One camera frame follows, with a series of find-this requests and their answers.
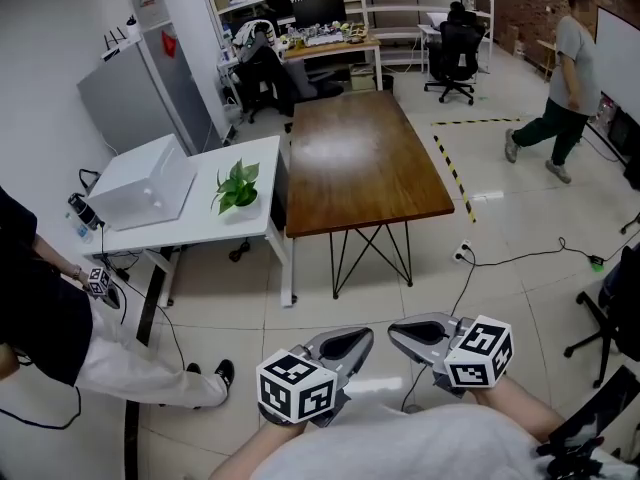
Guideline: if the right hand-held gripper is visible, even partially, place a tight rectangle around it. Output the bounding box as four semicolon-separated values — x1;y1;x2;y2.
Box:
388;311;516;398

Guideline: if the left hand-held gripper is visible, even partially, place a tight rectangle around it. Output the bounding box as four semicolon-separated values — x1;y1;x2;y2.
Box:
255;326;376;428

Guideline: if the green plant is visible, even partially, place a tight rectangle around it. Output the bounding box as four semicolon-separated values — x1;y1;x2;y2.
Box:
211;158;263;222

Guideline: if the person's left forearm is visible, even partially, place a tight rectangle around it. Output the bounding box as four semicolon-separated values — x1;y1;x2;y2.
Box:
208;415;314;480

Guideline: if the person's right forearm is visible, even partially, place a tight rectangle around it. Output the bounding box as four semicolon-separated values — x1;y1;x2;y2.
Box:
468;374;567;445

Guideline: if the person's grey shirt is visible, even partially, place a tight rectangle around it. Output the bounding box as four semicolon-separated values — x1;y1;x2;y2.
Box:
248;401;640;480

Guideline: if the yellow black floor tape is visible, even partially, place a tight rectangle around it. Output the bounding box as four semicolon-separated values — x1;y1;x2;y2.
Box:
430;116;524;225

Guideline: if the brown wooden table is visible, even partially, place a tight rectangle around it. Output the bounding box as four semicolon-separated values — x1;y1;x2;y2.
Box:
284;89;456;300

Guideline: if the black swivel chair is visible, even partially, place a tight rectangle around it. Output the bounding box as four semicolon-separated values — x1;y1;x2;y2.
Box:
563;241;640;390

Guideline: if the white open box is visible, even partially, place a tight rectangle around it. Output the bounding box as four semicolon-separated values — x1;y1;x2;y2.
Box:
86;133;199;232

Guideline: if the cardboard box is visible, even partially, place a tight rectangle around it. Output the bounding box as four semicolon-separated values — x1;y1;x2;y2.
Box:
349;64;377;93

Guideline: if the grey office chair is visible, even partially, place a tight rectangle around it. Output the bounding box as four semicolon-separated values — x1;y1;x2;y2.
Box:
283;59;347;103

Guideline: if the black office chair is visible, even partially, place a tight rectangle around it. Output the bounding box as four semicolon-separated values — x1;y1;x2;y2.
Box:
423;17;489;106

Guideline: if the clear water bottle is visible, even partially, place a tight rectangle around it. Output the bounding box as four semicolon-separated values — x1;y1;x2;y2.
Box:
64;211;95;245

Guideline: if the chair draped with jackets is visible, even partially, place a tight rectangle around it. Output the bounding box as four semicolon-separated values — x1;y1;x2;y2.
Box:
231;17;297;125

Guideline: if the black thermos flask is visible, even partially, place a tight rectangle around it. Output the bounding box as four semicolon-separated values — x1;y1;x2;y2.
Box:
67;192;105;233

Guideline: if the wooden top work desk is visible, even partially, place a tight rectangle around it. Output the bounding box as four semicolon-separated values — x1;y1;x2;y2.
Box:
281;34;384;93

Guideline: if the small white desk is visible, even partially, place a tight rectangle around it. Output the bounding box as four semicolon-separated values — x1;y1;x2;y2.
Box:
416;11;450;75

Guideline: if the white shelf rack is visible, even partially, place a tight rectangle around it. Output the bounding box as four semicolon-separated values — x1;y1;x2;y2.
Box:
353;0;497;75

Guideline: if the grey refrigerator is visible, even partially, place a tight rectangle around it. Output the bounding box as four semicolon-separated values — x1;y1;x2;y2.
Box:
76;24;224;170

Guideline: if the white whiteboard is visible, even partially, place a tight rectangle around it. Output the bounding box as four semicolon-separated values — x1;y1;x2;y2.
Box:
593;6;640;125

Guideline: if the black computer monitor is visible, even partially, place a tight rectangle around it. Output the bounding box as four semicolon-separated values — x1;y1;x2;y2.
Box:
291;0;348;30

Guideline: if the white wifi router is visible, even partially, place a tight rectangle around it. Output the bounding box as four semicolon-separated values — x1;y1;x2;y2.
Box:
101;14;142;63

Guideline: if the black floor cable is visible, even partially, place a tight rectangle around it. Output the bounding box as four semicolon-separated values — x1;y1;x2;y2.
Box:
400;236;607;414

